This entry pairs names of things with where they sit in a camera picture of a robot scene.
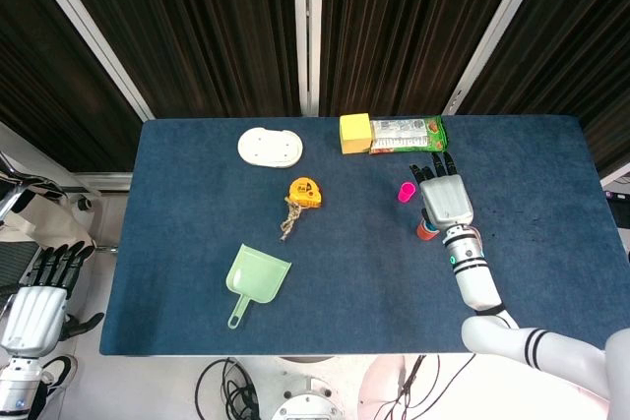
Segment white oval plastic base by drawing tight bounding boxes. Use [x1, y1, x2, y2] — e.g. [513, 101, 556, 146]
[236, 127, 305, 169]

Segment yellow sponge cube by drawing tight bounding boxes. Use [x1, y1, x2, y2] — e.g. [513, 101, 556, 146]
[339, 113, 374, 155]

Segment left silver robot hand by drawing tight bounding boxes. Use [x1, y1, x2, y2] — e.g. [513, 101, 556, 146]
[0, 241, 105, 357]

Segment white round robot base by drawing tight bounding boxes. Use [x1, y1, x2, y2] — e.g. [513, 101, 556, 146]
[270, 375, 346, 420]

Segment white partition frame post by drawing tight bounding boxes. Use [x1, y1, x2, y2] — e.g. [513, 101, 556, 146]
[17, 0, 155, 121]
[441, 0, 557, 117]
[292, 0, 324, 117]

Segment braided beige rope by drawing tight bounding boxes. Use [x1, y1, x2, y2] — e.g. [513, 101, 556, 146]
[279, 198, 305, 244]

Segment yellow tape measure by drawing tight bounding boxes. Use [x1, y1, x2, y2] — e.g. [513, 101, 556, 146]
[287, 177, 325, 210]

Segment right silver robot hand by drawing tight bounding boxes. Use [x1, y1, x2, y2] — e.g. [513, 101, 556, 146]
[409, 151, 476, 235]

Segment pale pink robot torso shell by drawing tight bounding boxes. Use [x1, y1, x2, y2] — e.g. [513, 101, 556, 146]
[356, 354, 412, 420]

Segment light green plastic dustpan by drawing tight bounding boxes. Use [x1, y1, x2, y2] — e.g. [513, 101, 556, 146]
[224, 242, 293, 330]

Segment black cable coil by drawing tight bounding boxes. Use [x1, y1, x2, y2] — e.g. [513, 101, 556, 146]
[195, 356, 262, 420]

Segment green snack packet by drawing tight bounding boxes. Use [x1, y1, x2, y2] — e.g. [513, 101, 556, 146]
[368, 115, 449, 155]

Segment dark brown curtain panel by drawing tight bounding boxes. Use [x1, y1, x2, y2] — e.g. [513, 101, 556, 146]
[46, 0, 302, 119]
[0, 0, 144, 173]
[460, 0, 630, 178]
[319, 0, 536, 117]

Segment thin dark cable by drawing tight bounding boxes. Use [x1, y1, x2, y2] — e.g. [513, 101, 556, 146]
[381, 354, 478, 420]

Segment black and white sneaker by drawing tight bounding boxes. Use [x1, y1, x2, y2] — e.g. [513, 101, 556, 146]
[41, 354, 80, 399]

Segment orange plastic cup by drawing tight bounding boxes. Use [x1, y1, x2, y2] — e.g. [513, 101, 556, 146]
[415, 215, 439, 242]

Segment blue fabric table cover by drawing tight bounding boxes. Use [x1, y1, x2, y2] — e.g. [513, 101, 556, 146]
[98, 116, 622, 357]

